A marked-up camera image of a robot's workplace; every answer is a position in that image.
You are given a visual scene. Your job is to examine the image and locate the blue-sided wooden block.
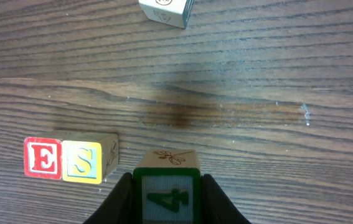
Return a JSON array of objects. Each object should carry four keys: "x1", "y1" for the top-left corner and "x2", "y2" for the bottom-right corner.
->
[{"x1": 138, "y1": 0, "x2": 194, "y2": 29}]

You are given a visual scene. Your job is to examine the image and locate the green number 4 block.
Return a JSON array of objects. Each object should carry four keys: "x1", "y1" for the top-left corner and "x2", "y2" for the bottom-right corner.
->
[{"x1": 133, "y1": 149, "x2": 201, "y2": 224}]

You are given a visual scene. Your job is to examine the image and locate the yellow-topped wooden block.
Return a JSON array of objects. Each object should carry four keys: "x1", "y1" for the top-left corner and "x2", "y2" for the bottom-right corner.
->
[{"x1": 54, "y1": 130, "x2": 119, "y2": 184}]

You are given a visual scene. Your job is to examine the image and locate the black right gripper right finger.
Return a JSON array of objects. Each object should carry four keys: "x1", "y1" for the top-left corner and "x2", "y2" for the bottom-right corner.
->
[{"x1": 200, "y1": 174, "x2": 251, "y2": 224}]

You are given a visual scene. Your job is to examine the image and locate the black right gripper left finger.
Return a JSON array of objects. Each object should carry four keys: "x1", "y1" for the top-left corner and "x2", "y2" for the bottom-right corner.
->
[{"x1": 83, "y1": 172, "x2": 133, "y2": 224}]

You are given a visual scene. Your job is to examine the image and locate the red letter E block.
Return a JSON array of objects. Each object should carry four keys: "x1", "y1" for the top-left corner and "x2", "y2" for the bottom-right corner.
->
[{"x1": 24, "y1": 130, "x2": 65, "y2": 180}]

